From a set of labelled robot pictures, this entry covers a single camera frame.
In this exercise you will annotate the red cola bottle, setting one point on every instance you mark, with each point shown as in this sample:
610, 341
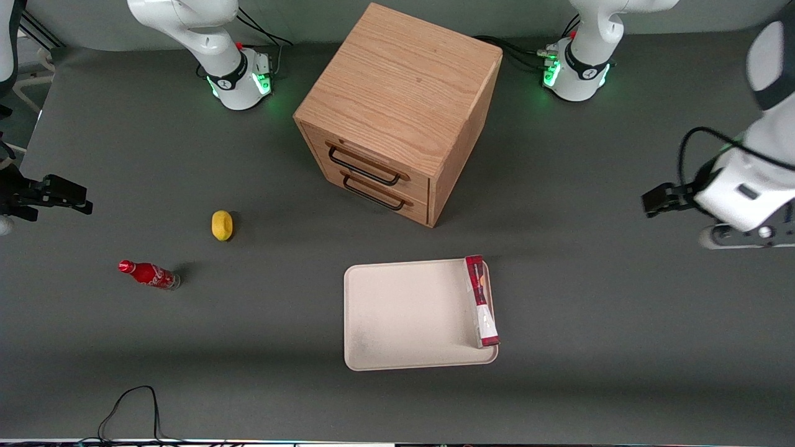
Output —
149, 274

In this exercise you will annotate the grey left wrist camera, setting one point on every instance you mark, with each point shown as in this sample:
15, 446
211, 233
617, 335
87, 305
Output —
739, 237

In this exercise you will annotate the white stand leg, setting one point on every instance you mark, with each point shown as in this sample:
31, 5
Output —
28, 87

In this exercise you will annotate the cream plastic tray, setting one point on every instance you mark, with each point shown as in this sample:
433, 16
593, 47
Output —
410, 313

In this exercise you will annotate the wooden drawer front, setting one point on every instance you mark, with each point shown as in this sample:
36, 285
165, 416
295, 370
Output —
416, 210
410, 186

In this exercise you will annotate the wooden drawer cabinet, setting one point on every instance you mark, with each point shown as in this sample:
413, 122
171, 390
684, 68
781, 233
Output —
404, 87

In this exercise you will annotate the red cookie box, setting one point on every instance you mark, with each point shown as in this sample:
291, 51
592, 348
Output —
481, 298

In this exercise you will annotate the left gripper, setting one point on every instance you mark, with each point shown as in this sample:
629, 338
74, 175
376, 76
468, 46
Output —
685, 194

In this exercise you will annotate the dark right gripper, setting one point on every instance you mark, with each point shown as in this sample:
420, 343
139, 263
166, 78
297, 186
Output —
13, 191

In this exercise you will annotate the yellow lemon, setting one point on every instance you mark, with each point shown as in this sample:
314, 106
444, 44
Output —
222, 225

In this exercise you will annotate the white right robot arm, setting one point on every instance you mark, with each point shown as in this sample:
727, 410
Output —
233, 81

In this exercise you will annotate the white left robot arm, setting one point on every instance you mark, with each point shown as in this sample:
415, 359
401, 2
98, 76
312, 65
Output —
584, 74

